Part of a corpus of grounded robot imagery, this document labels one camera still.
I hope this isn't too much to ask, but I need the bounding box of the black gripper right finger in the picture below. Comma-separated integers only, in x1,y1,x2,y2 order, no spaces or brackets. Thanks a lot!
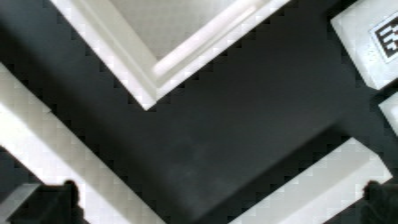
335,181,398,224

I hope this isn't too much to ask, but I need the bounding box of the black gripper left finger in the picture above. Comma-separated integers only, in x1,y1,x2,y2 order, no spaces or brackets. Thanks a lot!
0,180,87,224

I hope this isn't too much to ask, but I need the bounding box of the white cabinet body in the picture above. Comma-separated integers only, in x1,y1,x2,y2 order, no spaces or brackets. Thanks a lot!
49,0,291,108

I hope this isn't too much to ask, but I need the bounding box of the white cabinet door panel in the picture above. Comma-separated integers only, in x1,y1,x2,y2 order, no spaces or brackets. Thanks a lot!
330,0,398,90

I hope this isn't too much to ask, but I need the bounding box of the white U-shaped fence wall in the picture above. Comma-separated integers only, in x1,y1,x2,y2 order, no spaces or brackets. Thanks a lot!
0,63,165,224

